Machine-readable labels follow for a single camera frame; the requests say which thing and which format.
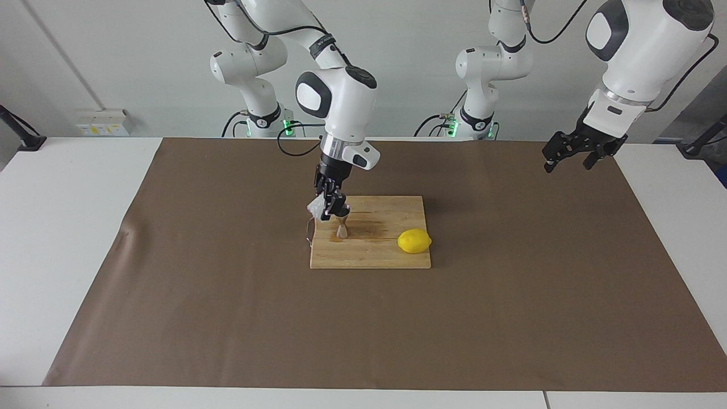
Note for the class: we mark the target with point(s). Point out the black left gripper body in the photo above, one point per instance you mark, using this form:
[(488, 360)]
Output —
[(593, 141)]

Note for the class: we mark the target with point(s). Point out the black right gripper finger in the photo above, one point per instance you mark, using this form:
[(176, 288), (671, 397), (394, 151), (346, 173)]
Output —
[(335, 205), (321, 187)]

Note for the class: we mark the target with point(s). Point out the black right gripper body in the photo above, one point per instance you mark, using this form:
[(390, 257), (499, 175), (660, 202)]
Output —
[(329, 176)]

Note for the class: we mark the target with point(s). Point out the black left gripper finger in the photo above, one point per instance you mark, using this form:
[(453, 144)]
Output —
[(610, 149), (562, 143)]

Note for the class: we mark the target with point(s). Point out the clear faceted glass cup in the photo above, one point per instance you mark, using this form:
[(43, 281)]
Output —
[(315, 207)]

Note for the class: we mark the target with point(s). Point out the steel double jigger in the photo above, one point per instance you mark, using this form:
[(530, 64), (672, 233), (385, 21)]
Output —
[(342, 230)]

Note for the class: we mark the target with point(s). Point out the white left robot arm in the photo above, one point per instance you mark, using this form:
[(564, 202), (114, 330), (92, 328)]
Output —
[(642, 51)]

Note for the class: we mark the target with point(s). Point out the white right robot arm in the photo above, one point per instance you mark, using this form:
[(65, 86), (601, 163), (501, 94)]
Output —
[(341, 96)]

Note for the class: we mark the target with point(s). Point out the wooden cutting board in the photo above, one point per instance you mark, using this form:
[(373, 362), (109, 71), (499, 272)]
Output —
[(369, 255)]

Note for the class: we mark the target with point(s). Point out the black stand foot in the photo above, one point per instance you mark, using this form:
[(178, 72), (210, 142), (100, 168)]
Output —
[(28, 141), (696, 149)]

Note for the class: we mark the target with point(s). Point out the yellow lemon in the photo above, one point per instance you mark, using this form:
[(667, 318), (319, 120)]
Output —
[(414, 241)]

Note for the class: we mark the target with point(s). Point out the blue object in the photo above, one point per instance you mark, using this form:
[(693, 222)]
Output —
[(722, 177)]

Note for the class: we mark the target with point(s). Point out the brown paper table mat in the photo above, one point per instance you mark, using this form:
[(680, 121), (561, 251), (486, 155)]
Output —
[(227, 318)]

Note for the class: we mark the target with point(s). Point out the white wall socket box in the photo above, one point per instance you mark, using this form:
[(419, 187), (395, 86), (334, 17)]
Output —
[(102, 125)]

